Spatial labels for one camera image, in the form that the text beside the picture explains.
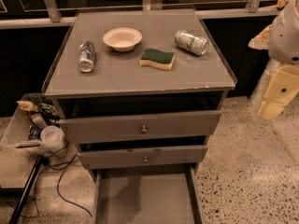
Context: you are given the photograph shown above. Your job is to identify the clear plastic cup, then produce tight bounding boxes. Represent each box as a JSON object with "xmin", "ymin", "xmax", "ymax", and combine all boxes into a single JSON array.
[{"xmin": 40, "ymin": 126, "xmax": 65, "ymax": 151}]

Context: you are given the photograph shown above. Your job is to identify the white bowl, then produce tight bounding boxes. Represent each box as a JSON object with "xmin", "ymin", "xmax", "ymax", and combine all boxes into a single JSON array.
[{"xmin": 103, "ymin": 28, "xmax": 142, "ymax": 52}]

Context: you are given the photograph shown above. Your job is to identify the black cable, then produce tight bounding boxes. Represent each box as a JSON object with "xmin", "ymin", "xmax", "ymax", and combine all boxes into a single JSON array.
[{"xmin": 0, "ymin": 143, "xmax": 93, "ymax": 219}]

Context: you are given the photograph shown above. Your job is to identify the grey middle drawer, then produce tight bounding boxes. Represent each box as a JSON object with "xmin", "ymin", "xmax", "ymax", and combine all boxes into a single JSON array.
[{"xmin": 78, "ymin": 145, "xmax": 207, "ymax": 169}]

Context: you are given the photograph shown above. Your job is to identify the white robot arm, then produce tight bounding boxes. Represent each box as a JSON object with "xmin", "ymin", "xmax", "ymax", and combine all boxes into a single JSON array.
[{"xmin": 249, "ymin": 0, "xmax": 299, "ymax": 119}]

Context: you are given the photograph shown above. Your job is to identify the grey bottom drawer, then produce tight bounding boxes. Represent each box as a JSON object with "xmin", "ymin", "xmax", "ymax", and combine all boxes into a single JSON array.
[{"xmin": 93, "ymin": 165, "xmax": 204, "ymax": 224}]

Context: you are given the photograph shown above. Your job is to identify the grey drawer cabinet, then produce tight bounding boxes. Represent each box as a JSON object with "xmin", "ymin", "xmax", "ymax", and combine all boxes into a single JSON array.
[{"xmin": 41, "ymin": 8, "xmax": 238, "ymax": 224}]

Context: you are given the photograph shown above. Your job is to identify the clear plastic bottle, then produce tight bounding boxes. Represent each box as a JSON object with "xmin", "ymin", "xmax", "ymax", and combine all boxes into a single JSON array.
[{"xmin": 78, "ymin": 41, "xmax": 95, "ymax": 73}]

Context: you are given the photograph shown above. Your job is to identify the metal railing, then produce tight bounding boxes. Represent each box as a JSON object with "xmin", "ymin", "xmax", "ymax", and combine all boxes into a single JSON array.
[{"xmin": 0, "ymin": 0, "xmax": 284, "ymax": 29}]

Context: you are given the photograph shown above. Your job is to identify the grey top drawer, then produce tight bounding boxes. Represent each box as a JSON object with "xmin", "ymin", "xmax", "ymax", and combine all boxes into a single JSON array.
[{"xmin": 59, "ymin": 110, "xmax": 221, "ymax": 144}]

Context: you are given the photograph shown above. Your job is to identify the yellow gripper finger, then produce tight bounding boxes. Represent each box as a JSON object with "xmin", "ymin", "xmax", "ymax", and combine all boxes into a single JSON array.
[
  {"xmin": 249, "ymin": 25, "xmax": 270, "ymax": 49},
  {"xmin": 257, "ymin": 64, "xmax": 299, "ymax": 119}
]

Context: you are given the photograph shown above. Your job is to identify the clear plastic bin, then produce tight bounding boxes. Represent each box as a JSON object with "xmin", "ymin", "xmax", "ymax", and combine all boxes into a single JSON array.
[{"xmin": 0, "ymin": 107, "xmax": 55, "ymax": 188}]

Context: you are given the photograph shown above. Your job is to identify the yellow object on ledge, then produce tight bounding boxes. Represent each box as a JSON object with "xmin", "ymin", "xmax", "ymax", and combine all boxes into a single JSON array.
[{"xmin": 276, "ymin": 0, "xmax": 291, "ymax": 10}]

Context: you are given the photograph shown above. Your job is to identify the green yellow sponge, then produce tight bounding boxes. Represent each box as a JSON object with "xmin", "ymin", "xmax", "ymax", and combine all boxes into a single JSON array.
[{"xmin": 139, "ymin": 49, "xmax": 175, "ymax": 70}]

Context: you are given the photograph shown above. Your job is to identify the snack bags in bin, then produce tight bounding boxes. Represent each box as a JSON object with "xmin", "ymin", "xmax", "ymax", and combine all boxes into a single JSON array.
[{"xmin": 17, "ymin": 101, "xmax": 60, "ymax": 129}]

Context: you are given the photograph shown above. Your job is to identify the grey drawer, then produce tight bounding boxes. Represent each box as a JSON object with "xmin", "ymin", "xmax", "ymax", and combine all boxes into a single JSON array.
[
  {"xmin": 78, "ymin": 145, "xmax": 207, "ymax": 169},
  {"xmin": 93, "ymin": 165, "xmax": 204, "ymax": 224},
  {"xmin": 59, "ymin": 110, "xmax": 221, "ymax": 144}
]

